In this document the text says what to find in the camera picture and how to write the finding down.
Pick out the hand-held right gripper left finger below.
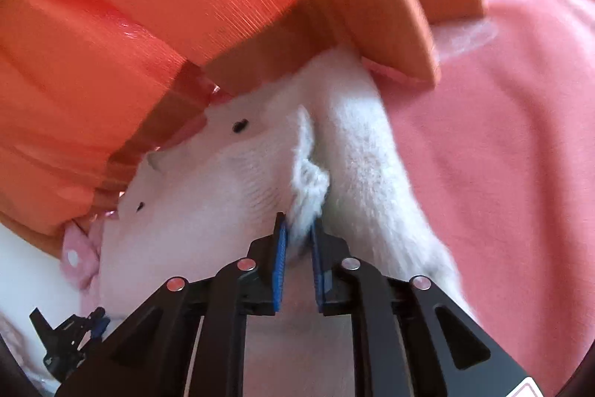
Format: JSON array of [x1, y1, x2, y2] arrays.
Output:
[[55, 212, 288, 397]]

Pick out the white plush toy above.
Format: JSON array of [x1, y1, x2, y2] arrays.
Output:
[[58, 18, 499, 397]]

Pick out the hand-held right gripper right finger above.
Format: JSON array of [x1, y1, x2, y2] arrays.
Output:
[[311, 218, 540, 397]]

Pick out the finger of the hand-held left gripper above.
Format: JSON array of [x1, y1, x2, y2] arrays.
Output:
[[29, 306, 111, 381]]

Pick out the coral pink blanket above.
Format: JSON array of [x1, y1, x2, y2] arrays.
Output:
[[367, 0, 595, 397]]

